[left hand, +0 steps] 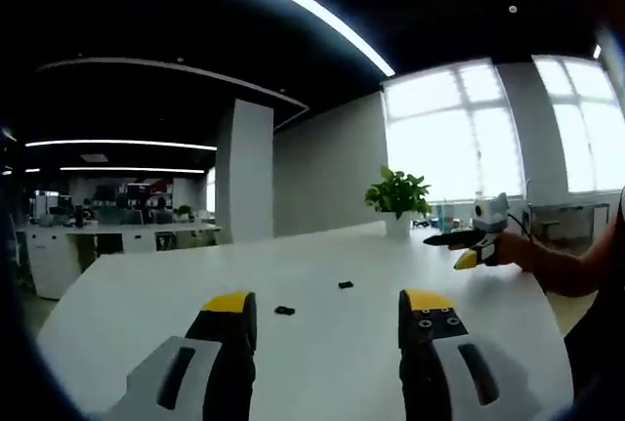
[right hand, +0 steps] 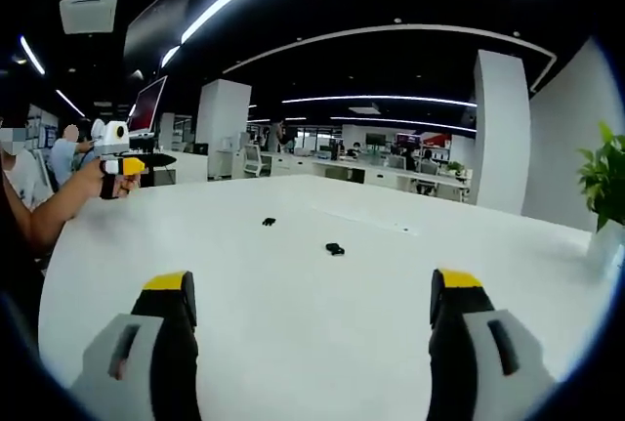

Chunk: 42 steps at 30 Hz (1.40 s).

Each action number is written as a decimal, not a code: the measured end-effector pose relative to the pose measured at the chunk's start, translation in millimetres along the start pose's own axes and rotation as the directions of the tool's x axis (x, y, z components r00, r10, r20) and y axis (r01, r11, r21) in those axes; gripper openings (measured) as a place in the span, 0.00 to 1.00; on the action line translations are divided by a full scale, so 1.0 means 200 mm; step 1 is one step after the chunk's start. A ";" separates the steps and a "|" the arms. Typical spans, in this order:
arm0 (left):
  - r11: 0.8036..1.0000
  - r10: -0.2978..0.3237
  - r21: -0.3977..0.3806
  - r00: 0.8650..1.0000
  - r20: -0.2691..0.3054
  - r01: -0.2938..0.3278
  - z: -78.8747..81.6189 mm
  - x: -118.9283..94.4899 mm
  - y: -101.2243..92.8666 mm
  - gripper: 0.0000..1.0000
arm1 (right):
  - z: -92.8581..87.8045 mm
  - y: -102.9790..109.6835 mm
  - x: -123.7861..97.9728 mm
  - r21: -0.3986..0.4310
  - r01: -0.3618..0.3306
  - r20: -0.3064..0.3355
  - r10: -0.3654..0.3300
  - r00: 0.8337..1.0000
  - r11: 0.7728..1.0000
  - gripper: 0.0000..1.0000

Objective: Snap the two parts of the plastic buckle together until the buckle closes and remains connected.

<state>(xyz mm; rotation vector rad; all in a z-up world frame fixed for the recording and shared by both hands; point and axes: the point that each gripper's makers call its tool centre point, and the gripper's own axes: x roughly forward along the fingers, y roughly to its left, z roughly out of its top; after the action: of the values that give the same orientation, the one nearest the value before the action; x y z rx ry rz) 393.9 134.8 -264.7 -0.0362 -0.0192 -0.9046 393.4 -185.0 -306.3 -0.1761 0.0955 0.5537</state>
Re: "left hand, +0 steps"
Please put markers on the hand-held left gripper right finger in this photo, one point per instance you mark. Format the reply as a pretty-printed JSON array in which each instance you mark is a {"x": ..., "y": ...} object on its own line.
[{"x": 439, "y": 367}]

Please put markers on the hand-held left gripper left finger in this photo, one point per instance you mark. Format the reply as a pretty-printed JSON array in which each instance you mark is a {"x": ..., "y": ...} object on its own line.
[{"x": 195, "y": 367}]

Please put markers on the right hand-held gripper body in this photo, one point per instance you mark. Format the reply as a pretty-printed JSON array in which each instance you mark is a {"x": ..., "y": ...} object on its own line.
[{"x": 489, "y": 215}]

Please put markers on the black plastic buckle part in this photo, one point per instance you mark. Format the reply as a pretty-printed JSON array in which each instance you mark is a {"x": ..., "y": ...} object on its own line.
[
  {"x": 345, "y": 284},
  {"x": 284, "y": 310}
]

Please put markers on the person's right hand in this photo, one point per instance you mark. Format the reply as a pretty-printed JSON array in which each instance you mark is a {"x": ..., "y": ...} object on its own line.
[{"x": 512, "y": 250}]

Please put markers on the white plant pot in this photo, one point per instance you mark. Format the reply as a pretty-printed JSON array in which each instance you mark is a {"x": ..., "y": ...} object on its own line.
[{"x": 398, "y": 225}]

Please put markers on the green potted plant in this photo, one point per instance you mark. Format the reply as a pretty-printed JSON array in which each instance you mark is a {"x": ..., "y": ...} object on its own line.
[{"x": 398, "y": 194}]

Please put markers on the grey desk by window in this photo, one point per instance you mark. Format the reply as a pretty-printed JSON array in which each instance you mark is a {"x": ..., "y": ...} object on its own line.
[{"x": 571, "y": 216}]

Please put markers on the large bright window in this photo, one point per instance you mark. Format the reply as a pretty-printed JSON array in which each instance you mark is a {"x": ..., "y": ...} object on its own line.
[
  {"x": 581, "y": 123},
  {"x": 446, "y": 133}
]

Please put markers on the white office counter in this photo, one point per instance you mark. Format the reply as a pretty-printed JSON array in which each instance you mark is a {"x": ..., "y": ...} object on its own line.
[{"x": 107, "y": 245}]

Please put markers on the person's dark clothing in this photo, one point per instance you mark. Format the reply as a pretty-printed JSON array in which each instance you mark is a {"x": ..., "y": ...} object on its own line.
[{"x": 603, "y": 343}]

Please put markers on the small green background plant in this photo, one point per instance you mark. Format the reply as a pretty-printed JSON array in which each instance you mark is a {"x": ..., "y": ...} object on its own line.
[{"x": 183, "y": 211}]

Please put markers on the straight ceiling light strip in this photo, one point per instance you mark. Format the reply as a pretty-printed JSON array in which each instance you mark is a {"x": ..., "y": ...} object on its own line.
[
  {"x": 119, "y": 144},
  {"x": 132, "y": 168}
]

